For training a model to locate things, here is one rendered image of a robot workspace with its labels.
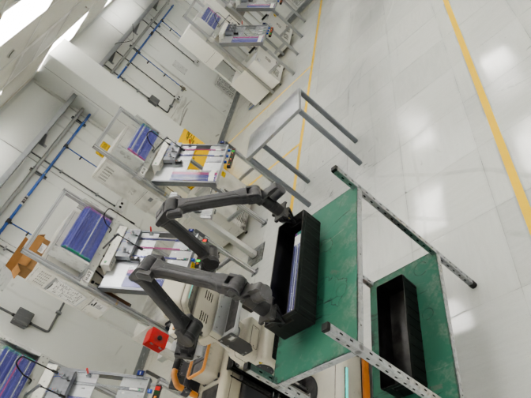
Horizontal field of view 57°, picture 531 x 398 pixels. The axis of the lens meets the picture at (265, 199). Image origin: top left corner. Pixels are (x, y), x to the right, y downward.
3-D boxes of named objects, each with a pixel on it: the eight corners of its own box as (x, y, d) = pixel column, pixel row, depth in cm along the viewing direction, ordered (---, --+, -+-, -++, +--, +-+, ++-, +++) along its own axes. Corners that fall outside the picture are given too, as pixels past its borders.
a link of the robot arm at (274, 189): (248, 188, 225) (250, 200, 219) (265, 171, 220) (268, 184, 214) (267, 200, 231) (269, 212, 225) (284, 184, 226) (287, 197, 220)
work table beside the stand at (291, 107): (362, 163, 447) (299, 108, 418) (308, 208, 480) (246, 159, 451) (357, 139, 483) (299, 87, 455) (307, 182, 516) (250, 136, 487)
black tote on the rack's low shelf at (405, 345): (389, 297, 261) (375, 287, 257) (416, 284, 252) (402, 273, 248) (397, 400, 219) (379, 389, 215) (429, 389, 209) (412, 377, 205)
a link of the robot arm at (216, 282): (152, 260, 200) (137, 280, 192) (148, 250, 197) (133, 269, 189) (249, 283, 186) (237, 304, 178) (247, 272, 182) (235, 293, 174)
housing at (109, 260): (131, 236, 471) (128, 226, 462) (112, 275, 435) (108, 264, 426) (123, 235, 473) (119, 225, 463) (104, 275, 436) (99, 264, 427)
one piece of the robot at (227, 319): (238, 360, 237) (202, 339, 230) (246, 313, 258) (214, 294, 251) (259, 348, 229) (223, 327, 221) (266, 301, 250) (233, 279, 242)
